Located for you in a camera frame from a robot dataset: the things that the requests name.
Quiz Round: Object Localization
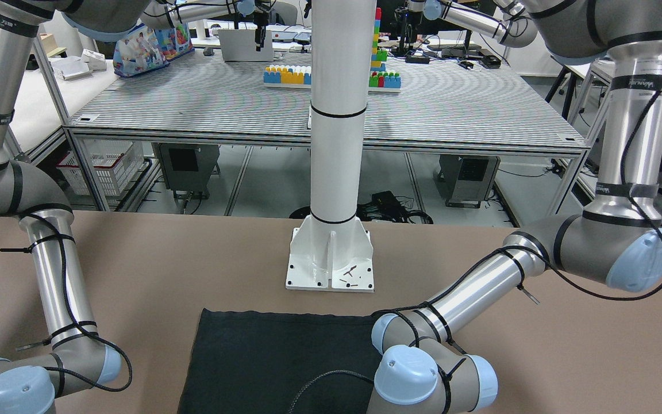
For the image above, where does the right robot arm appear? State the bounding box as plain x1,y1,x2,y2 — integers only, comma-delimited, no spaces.
0,1,148,413

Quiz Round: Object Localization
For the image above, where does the white plastic basket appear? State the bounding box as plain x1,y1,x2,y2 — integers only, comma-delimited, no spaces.
57,140,144,197

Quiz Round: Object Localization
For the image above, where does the colourful toy block set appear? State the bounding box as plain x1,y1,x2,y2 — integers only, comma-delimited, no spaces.
263,7,402,93

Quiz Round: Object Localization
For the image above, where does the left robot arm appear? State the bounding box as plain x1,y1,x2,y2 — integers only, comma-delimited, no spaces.
368,1,662,413

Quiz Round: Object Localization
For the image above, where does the black t-shirt with logo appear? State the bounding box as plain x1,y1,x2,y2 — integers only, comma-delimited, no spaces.
178,309,381,413

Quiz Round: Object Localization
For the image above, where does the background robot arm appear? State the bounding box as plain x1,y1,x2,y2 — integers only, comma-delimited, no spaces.
405,1,538,49

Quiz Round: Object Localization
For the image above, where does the grey perforated work table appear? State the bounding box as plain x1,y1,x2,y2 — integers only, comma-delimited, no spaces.
66,53,590,214

